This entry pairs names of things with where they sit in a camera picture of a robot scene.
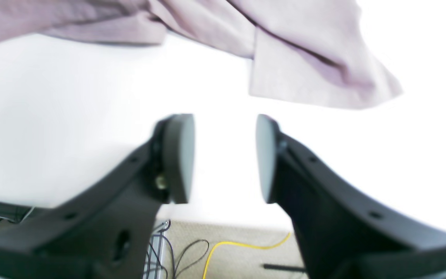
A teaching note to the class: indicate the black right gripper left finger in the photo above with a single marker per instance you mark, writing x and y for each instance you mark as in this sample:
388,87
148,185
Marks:
104,232

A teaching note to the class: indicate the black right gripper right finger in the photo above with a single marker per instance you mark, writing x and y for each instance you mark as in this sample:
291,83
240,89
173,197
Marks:
341,232

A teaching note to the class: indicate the mauve t-shirt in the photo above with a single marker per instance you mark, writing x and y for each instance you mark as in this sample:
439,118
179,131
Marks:
303,51

